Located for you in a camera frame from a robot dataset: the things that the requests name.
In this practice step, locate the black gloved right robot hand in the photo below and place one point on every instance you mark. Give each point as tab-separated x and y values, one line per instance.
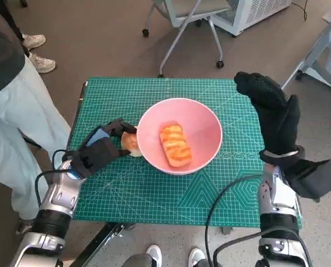
279	122

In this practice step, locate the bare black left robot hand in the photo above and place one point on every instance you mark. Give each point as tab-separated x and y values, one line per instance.
98	153

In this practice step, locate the round toy bread bun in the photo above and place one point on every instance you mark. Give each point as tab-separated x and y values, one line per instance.
130	143

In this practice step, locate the pink bowl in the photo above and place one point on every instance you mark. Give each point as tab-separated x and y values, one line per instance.
204	125

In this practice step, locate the long toy bread loaf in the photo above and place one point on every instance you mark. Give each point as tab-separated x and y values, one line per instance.
176	144

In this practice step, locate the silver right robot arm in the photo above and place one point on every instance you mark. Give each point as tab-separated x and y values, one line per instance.
276	203

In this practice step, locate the green cutting mat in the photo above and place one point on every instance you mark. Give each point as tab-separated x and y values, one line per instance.
154	194

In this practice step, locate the person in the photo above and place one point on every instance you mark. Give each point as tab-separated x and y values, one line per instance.
15	116
41	64

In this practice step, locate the white perforated cabinet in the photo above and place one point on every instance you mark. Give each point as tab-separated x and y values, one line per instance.
254	14

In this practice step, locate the grey rolling chair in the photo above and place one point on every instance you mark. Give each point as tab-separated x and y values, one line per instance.
198	7

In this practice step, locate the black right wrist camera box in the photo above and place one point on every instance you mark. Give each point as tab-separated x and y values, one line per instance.
312	178

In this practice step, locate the black folding table frame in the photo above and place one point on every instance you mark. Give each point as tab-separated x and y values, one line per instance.
104	239

